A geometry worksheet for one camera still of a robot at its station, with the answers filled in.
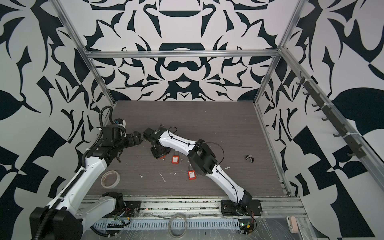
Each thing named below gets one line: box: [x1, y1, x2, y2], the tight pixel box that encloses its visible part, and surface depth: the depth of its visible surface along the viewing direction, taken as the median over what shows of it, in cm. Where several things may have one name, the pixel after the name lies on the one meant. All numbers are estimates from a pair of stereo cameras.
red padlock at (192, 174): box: [187, 170, 197, 180], surface depth 86 cm
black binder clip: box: [245, 154, 255, 163], surface depth 92 cm
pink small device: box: [286, 216, 299, 234], surface depth 70 cm
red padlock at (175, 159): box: [171, 155, 180, 165], surface depth 91 cm
